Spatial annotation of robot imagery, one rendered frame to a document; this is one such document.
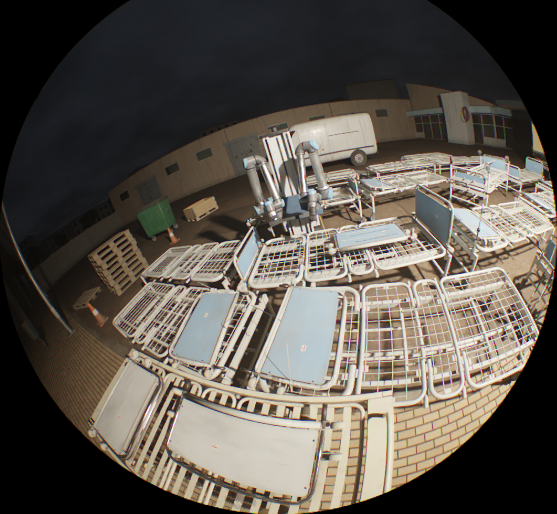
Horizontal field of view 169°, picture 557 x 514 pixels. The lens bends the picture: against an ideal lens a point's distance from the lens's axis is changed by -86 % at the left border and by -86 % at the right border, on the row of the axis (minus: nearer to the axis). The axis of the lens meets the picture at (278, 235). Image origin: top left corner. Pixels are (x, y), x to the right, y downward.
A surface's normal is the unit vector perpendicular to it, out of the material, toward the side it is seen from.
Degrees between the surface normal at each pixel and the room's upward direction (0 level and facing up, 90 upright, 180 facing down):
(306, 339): 7
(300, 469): 6
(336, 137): 89
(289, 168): 90
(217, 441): 6
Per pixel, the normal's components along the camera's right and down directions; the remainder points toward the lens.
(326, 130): -0.05, 0.44
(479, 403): -0.27, -0.86
